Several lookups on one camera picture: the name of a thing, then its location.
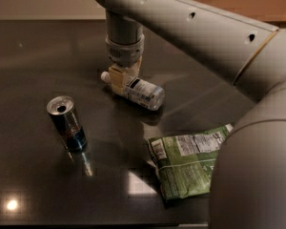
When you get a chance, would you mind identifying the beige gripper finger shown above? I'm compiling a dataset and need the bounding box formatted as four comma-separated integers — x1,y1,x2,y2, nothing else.
109,64,130,95
130,57,142,77

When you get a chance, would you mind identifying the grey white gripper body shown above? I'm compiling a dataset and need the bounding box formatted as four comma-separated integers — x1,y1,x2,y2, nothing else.
105,35,145,67

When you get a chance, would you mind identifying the clear plastic water bottle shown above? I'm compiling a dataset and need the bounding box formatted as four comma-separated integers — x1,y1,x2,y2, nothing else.
101,72,165,111

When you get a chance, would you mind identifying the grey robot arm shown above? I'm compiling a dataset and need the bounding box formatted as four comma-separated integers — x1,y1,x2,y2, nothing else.
95,0,286,229

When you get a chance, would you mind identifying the blue silver energy drink can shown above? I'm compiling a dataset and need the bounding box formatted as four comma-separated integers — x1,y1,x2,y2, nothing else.
47,95,87,153

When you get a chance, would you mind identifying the green snack bag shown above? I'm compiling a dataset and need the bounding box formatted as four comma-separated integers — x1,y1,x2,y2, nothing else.
147,124,233,200

